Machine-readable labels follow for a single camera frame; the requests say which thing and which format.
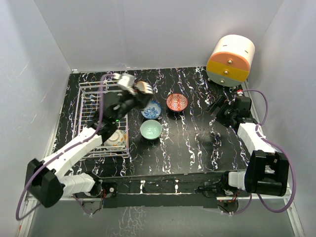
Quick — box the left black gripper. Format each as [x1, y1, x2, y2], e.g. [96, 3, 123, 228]
[113, 86, 154, 124]

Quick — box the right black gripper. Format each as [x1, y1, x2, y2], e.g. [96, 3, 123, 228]
[204, 95, 237, 128]

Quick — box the white bowl orange rim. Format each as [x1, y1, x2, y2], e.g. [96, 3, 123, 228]
[135, 81, 154, 95]

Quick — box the white floral bowl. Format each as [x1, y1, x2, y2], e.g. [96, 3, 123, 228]
[104, 129, 126, 151]

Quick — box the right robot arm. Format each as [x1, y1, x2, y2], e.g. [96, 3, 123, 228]
[209, 96, 289, 197]

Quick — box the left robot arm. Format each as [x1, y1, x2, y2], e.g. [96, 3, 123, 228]
[25, 86, 154, 208]

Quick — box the blue patterned bowl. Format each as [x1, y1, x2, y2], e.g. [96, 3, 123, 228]
[141, 101, 162, 119]

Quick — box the mint green bowl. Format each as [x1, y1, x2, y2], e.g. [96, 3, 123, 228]
[140, 119, 162, 140]

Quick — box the red patterned bowl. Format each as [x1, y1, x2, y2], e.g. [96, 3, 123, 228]
[166, 93, 188, 112]

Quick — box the round pastel drawer cabinet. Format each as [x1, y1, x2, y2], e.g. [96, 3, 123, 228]
[206, 35, 255, 87]

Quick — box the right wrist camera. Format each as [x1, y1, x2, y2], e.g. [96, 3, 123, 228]
[237, 90, 244, 96]

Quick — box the white wire dish rack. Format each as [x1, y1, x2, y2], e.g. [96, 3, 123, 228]
[73, 82, 129, 160]

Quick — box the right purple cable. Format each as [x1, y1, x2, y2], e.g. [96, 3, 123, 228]
[240, 89, 296, 215]

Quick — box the purple cable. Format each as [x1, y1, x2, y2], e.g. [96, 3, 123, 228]
[240, 89, 296, 215]
[16, 73, 119, 221]

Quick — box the aluminium frame rail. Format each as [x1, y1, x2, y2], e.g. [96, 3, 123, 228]
[17, 81, 306, 237]

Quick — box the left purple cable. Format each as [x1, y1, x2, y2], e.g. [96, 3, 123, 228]
[16, 73, 119, 221]

